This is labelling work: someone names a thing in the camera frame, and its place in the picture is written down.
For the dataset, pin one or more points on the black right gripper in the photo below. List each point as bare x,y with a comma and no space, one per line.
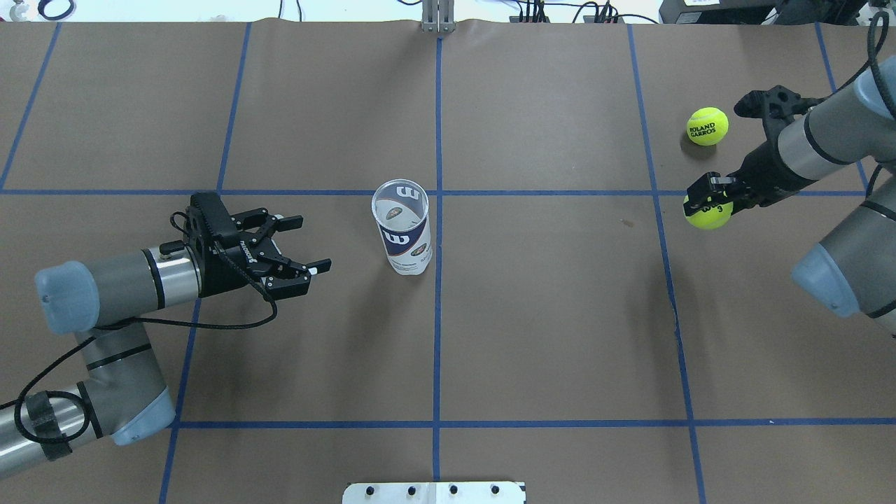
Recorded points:
759,172

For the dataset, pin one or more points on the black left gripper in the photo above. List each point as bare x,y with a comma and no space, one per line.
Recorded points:
225,272

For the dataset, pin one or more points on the Wilson tennis ball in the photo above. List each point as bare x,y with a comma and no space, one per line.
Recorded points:
711,218

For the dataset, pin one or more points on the Roland Garros tennis ball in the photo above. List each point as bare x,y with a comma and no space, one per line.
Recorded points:
707,126

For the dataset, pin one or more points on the white blue tennis ball can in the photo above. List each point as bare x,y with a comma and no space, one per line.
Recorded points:
401,210

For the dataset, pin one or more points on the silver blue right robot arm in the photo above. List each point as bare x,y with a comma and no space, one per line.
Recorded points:
841,145

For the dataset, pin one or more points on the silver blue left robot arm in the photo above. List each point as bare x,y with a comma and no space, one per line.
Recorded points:
111,384

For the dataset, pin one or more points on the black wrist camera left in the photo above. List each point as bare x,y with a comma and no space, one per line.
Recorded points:
209,227

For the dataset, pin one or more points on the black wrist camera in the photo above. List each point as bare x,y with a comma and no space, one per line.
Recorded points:
776,108
209,227

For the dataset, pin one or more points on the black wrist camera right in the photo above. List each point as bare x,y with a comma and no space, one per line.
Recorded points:
776,108

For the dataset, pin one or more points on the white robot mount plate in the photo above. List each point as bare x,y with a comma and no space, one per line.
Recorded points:
436,492

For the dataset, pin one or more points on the aluminium frame post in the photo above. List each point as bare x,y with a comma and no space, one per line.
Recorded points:
438,16

